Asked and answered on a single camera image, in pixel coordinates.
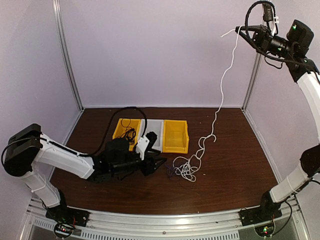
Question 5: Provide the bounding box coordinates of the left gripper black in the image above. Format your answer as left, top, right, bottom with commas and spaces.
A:
110, 150, 168, 178

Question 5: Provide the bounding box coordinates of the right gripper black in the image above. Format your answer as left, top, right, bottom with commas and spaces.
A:
235, 23, 297, 58

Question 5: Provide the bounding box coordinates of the purple cable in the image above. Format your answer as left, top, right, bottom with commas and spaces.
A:
164, 164, 181, 180

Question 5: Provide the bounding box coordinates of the white cable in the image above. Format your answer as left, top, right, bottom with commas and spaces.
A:
172, 27, 245, 183

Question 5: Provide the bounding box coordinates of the yellow bin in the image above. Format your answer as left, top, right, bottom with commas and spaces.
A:
162, 119, 189, 154
112, 118, 141, 152

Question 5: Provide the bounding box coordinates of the thick black cable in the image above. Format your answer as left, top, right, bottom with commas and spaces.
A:
115, 127, 138, 146

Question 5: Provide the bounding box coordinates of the white bin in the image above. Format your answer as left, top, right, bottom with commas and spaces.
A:
145, 119, 164, 152

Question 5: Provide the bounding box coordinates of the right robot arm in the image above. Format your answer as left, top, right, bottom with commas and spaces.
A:
235, 21, 320, 221

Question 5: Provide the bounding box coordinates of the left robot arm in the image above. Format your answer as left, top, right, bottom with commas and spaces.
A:
0, 123, 167, 222

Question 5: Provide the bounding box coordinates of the left circuit board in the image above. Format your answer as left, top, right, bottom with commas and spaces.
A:
53, 223, 75, 238

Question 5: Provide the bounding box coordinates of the circuit board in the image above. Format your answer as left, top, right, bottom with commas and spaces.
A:
53, 223, 75, 238
255, 225, 275, 237

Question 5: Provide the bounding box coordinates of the right circuit board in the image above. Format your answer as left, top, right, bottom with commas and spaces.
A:
255, 225, 275, 237

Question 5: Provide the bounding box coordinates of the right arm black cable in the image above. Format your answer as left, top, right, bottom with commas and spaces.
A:
243, 0, 296, 63

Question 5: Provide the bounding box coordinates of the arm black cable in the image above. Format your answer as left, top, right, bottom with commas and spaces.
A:
84, 106, 149, 158
243, 0, 296, 63

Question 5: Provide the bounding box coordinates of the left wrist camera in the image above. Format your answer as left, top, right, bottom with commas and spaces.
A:
135, 131, 158, 161

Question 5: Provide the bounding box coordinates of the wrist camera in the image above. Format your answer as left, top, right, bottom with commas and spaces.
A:
262, 1, 279, 36
135, 131, 158, 161

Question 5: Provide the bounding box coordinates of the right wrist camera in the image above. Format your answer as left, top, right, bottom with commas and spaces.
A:
262, 1, 279, 36

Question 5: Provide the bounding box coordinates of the right frame post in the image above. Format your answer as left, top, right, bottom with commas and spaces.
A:
241, 53, 262, 113

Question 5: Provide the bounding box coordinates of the frame post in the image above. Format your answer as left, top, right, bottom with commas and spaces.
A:
241, 53, 262, 113
52, 0, 84, 112

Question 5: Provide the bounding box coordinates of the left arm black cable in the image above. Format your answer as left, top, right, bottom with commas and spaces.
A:
84, 106, 149, 158

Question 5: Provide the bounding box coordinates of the aluminium front rail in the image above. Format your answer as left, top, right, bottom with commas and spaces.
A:
22, 207, 311, 240

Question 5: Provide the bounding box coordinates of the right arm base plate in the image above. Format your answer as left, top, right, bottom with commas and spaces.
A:
238, 206, 282, 226

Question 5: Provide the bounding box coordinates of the left frame post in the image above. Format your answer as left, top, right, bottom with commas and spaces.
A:
52, 0, 84, 112

